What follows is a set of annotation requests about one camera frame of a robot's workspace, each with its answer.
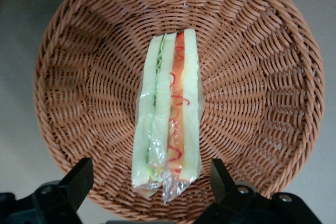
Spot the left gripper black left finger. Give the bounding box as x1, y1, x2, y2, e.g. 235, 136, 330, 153
0, 157, 95, 224

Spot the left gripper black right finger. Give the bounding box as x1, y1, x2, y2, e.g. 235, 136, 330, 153
199, 158, 323, 224

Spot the brown round wicker basket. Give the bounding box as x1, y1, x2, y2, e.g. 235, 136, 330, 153
33, 0, 326, 219

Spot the triangle sandwich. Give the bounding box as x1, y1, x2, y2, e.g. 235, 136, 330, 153
131, 28, 204, 204

